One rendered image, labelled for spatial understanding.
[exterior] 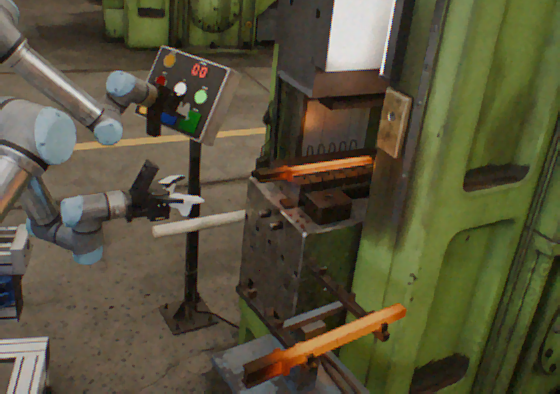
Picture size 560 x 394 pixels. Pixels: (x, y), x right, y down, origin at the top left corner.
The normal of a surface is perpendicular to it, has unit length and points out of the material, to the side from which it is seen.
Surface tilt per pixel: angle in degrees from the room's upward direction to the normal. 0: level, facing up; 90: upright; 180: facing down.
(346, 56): 90
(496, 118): 89
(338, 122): 90
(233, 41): 90
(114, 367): 0
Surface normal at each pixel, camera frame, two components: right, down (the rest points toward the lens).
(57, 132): 0.96, 0.16
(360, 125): 0.52, 0.43
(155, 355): 0.13, -0.90
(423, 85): -0.84, 0.13
